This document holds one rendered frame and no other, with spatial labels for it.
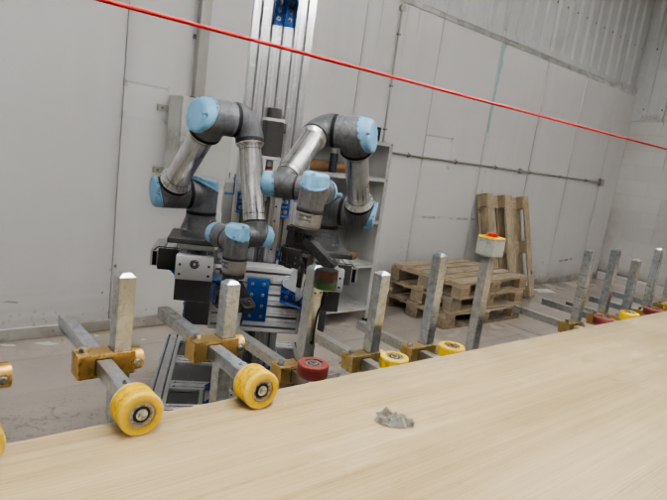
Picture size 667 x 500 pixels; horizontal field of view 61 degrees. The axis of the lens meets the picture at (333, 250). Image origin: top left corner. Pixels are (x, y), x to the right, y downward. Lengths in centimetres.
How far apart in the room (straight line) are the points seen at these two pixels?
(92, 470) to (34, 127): 302
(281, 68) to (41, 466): 178
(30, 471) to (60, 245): 303
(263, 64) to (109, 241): 206
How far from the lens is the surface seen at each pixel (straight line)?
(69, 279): 405
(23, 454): 108
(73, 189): 394
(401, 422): 122
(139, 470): 101
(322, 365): 144
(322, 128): 192
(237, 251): 172
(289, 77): 242
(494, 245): 199
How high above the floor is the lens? 145
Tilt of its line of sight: 10 degrees down
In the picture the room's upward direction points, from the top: 8 degrees clockwise
